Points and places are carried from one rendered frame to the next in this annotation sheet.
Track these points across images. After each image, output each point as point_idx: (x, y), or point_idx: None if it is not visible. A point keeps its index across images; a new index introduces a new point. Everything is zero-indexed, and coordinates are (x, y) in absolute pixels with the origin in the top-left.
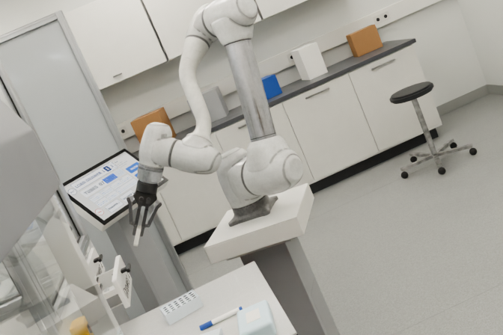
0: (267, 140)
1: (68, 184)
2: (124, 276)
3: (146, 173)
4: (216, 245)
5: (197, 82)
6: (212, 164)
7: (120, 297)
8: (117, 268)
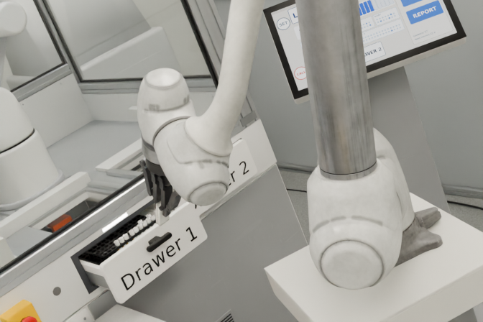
0: (324, 187)
1: (285, 7)
2: (164, 245)
3: (144, 147)
4: (273, 280)
5: (251, 11)
6: (190, 198)
7: (110, 288)
8: (141, 236)
